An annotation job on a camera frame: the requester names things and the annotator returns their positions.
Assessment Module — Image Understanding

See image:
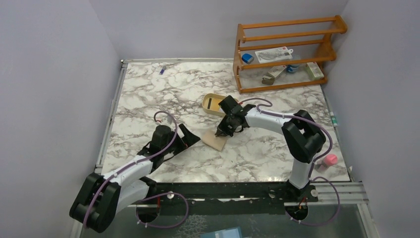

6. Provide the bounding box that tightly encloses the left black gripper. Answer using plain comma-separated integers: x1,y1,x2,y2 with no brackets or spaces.
161,123,200,156

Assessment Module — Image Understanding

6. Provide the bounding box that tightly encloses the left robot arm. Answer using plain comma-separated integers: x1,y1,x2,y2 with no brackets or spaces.
69,124,201,233

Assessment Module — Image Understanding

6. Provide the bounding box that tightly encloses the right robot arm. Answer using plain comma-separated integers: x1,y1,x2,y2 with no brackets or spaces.
215,96,332,202

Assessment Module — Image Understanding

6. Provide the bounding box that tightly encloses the tan oval tray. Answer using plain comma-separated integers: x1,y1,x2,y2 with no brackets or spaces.
202,93,226,117

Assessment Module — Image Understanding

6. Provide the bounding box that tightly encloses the blue small box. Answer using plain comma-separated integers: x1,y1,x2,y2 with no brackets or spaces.
241,54,254,64

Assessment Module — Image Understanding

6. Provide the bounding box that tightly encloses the orange wooden rack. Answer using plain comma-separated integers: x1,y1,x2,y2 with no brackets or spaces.
233,15,348,94

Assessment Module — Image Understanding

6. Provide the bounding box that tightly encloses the blue white cup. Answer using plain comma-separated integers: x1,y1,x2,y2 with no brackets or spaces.
286,64,300,73

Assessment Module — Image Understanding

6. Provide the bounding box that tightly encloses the white packaged item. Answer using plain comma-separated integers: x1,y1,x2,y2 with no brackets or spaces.
255,47,294,63

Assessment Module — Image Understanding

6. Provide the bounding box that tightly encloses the blue object at bottom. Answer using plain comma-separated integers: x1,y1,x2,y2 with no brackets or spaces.
200,227,243,238

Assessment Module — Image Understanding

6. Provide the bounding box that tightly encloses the green white box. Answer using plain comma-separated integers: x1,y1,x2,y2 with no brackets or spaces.
305,62,324,80

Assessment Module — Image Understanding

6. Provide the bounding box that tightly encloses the pink bottle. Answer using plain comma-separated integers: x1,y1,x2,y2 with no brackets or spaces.
315,154,338,173

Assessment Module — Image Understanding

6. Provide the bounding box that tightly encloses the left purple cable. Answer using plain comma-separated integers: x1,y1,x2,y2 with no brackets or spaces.
82,111,190,230

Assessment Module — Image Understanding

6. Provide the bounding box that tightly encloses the purple cable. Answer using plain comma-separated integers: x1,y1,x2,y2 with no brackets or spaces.
239,97,342,227
82,111,190,230

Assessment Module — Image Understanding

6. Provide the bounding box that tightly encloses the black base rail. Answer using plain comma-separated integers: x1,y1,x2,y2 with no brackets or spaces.
132,182,318,216

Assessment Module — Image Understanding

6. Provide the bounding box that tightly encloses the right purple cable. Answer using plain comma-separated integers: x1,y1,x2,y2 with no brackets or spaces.
239,97,342,227

